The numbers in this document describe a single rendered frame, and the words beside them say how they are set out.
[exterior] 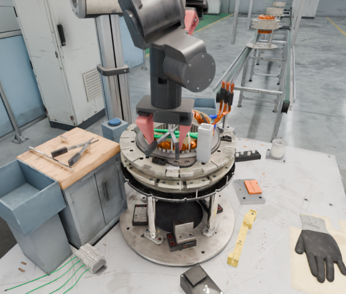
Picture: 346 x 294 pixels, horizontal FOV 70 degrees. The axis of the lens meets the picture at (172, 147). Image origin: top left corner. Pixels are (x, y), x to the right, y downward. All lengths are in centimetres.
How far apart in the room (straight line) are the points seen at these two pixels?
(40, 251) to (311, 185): 96
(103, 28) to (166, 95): 61
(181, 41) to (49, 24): 243
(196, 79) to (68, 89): 257
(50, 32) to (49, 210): 227
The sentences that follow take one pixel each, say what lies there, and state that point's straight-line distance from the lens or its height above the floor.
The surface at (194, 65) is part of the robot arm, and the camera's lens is 36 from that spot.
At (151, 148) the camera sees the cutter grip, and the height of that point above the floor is 118.
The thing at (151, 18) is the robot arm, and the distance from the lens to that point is 39.
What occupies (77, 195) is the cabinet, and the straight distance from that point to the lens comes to 70.
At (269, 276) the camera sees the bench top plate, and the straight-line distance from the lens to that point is 81.
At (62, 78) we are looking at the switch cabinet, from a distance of 287.
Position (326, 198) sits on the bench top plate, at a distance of 111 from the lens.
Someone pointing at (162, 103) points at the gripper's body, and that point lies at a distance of 44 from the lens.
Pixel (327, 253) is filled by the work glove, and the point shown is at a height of 80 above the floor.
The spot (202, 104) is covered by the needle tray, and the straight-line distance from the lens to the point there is 104.
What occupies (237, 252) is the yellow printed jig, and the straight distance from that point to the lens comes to 82.
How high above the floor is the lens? 145
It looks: 33 degrees down
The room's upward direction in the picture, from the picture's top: straight up
